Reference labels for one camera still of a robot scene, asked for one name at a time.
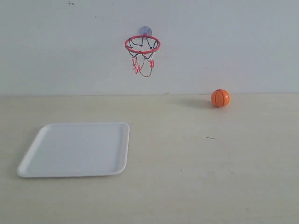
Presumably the red mini basketball hoop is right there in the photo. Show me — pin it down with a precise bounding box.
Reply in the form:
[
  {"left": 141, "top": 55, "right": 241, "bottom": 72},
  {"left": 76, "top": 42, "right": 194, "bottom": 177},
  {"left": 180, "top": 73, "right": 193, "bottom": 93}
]
[{"left": 124, "top": 35, "right": 161, "bottom": 77}]

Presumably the clear suction cup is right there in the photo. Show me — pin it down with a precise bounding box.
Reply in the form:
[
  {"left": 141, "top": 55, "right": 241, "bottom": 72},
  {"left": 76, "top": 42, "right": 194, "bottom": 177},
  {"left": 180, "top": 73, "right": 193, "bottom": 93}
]
[{"left": 139, "top": 26, "right": 152, "bottom": 36}]

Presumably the small orange basketball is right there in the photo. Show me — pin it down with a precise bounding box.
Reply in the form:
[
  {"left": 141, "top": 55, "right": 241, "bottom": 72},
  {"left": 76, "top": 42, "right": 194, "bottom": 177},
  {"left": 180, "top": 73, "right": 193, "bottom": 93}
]
[{"left": 211, "top": 89, "right": 230, "bottom": 108}]

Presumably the white plastic tray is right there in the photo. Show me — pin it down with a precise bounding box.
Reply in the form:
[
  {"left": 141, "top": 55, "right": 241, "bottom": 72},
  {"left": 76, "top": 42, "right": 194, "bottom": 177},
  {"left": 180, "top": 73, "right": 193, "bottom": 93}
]
[{"left": 17, "top": 122, "right": 130, "bottom": 178}]

